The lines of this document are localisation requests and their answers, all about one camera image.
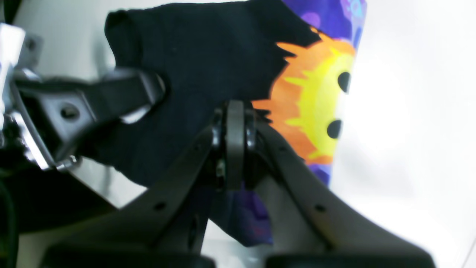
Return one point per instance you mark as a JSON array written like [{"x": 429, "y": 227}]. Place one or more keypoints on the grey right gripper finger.
[{"x": 308, "y": 221}]

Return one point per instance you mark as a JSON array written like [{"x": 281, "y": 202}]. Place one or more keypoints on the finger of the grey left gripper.
[{"x": 168, "y": 221}]

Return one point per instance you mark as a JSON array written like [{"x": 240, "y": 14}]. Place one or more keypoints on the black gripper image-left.
[{"x": 47, "y": 120}]

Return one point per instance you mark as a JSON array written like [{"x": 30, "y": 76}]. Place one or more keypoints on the black T-shirt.
[{"x": 291, "y": 58}]

